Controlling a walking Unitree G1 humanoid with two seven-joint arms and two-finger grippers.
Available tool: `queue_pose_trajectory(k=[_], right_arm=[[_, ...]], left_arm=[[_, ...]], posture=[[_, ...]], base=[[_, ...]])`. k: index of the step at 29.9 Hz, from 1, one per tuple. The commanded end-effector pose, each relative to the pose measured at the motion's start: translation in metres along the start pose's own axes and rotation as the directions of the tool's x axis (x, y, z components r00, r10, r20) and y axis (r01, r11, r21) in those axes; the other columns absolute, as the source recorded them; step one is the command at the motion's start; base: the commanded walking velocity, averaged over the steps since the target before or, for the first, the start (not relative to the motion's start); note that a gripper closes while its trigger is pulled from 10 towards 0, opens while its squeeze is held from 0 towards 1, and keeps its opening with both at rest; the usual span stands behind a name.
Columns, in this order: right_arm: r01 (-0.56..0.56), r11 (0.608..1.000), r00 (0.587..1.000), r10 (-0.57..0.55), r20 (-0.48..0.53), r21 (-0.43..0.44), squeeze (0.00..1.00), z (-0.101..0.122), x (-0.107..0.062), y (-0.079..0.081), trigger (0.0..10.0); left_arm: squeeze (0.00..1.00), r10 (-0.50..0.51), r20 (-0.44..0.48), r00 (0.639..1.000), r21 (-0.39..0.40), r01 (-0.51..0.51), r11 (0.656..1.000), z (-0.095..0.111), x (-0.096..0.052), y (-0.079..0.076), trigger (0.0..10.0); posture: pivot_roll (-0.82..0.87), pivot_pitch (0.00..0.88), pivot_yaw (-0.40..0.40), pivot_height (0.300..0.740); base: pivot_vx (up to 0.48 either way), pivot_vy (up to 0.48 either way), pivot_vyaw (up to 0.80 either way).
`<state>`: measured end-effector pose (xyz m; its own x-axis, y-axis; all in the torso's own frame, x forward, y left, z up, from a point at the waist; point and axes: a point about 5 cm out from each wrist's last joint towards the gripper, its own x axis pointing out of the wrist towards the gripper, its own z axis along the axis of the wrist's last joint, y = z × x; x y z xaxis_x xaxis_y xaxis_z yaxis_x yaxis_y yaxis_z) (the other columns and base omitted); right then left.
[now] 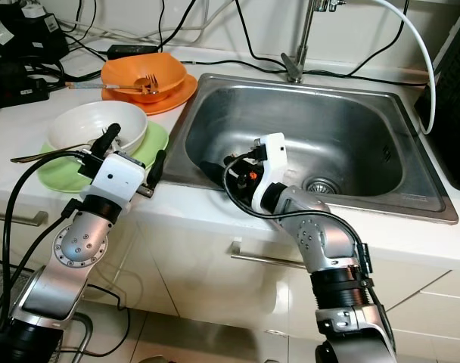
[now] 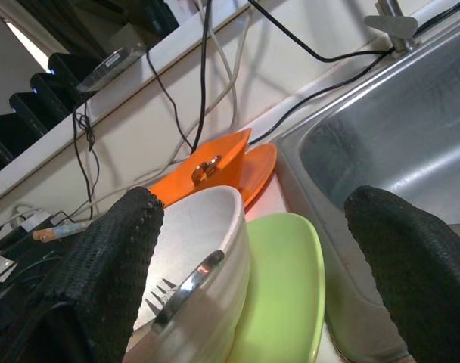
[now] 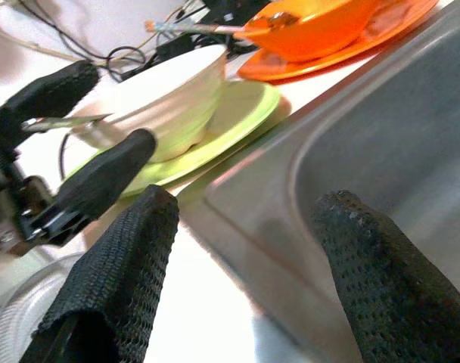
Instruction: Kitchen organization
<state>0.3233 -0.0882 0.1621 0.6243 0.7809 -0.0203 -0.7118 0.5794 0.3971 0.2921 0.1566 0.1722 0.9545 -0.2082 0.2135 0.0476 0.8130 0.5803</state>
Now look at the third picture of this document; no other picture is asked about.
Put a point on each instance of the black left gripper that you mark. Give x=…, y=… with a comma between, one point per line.
x=3, y=159

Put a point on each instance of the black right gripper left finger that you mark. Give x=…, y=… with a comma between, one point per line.
x=112, y=272

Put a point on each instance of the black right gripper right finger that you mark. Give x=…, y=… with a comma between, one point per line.
x=385, y=283

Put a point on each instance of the white ceramic bowl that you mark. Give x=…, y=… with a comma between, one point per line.
x=169, y=98

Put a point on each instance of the white ribbed dish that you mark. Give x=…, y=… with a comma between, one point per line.
x=22, y=310

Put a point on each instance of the stainless steel sink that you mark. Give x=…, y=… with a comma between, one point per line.
x=385, y=132

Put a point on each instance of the thin patterned chopstick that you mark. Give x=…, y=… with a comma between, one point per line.
x=199, y=28

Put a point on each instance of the light green plate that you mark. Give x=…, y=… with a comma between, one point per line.
x=241, y=109

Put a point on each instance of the orange plate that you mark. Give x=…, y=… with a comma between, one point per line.
x=290, y=70

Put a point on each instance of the orange square bowl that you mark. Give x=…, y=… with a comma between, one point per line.
x=313, y=34

